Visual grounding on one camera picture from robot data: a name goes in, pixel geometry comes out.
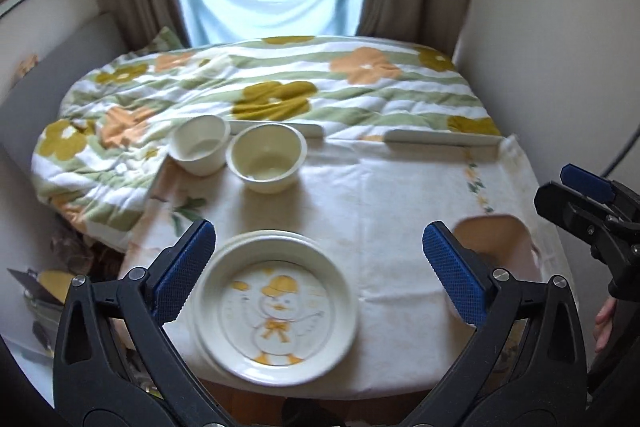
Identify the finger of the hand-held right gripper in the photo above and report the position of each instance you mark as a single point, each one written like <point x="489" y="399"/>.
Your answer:
<point x="560" y="207"/>
<point x="587" y="183"/>

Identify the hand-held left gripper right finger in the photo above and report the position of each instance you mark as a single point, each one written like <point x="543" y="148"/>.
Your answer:
<point x="452" y="277"/>

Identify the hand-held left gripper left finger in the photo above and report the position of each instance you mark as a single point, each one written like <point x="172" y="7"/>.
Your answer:
<point x="182" y="277"/>

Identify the yellow cartoon plate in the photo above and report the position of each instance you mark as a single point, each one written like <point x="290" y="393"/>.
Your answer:
<point x="260" y="233"/>

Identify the white duck plate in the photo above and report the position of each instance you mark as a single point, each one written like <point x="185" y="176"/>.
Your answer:
<point x="280" y="307"/>

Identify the person's right forearm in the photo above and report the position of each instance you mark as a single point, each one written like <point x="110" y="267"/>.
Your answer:
<point x="629" y="347"/>

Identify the person's right hand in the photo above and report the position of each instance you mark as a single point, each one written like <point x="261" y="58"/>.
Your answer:
<point x="605" y="322"/>

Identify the dark patterned cloth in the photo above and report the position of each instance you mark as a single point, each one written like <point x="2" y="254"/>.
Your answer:
<point x="85" y="252"/>

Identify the white floral tablecloth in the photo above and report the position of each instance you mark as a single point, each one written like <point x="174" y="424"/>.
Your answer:
<point x="380" y="197"/>

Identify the yellow round object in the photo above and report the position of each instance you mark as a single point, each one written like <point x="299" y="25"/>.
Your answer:
<point x="55" y="282"/>

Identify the white cup left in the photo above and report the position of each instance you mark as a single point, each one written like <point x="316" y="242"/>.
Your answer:
<point x="200" y="147"/>

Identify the cream bowl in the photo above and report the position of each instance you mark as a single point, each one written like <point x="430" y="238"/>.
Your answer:
<point x="265" y="157"/>

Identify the green striped pillow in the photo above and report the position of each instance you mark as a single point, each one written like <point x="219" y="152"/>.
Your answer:
<point x="165" y="41"/>

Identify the floral striped blanket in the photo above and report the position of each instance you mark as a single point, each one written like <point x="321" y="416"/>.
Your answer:
<point x="300" y="67"/>

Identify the grey headboard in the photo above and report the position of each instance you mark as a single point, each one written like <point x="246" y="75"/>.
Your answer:
<point x="65" y="57"/>

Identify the small plush toy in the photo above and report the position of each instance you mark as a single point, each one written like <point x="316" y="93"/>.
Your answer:
<point x="27" y="66"/>

